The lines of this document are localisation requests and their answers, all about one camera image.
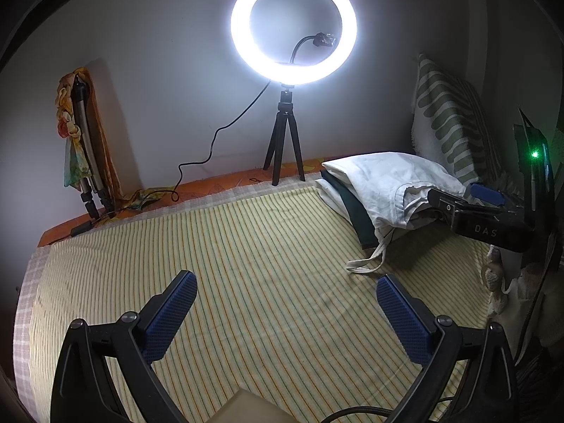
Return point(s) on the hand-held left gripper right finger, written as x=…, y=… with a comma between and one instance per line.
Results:
x=403, y=317

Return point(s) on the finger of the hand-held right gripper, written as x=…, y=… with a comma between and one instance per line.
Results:
x=445, y=205
x=484, y=194

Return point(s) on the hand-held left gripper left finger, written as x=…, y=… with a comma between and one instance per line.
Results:
x=172, y=317

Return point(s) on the person's right forearm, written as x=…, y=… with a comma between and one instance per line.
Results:
x=539, y=308

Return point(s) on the person's right hand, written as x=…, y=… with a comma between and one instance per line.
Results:
x=493, y=282

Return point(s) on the green patterned pillow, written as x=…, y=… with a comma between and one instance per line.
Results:
x=445, y=119

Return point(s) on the dark green folded cloth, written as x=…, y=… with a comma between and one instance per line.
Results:
x=359, y=218

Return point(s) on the yellow striped bedsheet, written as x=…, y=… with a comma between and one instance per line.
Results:
x=264, y=251

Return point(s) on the white folded cloth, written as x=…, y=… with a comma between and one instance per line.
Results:
x=328, y=194

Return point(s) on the pale folded cloth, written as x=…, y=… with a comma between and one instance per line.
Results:
x=251, y=407

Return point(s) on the black power adapter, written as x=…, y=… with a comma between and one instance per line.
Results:
x=83, y=228

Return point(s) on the orange leaf-print mattress cover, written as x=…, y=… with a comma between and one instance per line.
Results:
x=211, y=185

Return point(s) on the beige checked blanket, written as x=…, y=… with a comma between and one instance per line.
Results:
x=26, y=317

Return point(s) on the dark striped clothing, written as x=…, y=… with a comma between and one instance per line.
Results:
x=537, y=383

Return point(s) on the small black tripod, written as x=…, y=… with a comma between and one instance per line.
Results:
x=285, y=110

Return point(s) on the colourful floral cloth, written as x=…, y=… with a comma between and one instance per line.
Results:
x=70, y=158

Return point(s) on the folded silver tripod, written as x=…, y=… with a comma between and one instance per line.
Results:
x=86, y=141

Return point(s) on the black gooseneck phone holder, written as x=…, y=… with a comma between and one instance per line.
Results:
x=324, y=39

